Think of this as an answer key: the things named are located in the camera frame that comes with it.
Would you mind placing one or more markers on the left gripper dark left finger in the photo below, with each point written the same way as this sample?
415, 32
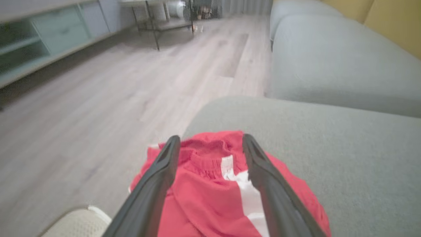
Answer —
144, 204

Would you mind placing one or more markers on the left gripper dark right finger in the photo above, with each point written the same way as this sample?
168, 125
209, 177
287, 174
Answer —
283, 207

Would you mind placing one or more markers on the red shorts white stripe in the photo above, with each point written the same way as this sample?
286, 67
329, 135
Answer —
204, 204

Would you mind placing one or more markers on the grey sofa seat cushion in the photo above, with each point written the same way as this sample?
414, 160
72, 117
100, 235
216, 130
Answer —
361, 164

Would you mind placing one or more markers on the grey neighbouring seat cushion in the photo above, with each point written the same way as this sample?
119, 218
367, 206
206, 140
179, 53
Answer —
329, 65

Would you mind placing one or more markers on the black legged side table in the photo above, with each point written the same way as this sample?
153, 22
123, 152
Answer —
153, 28

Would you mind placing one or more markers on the pale green media cabinet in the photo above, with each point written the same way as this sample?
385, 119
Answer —
49, 36

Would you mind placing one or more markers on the dark rack with items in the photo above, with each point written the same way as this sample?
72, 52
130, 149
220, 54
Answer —
205, 10

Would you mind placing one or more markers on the grey curtain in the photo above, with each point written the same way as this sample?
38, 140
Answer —
246, 6

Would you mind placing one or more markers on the yellow sofa back cushion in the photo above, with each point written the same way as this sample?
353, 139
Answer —
401, 23
352, 8

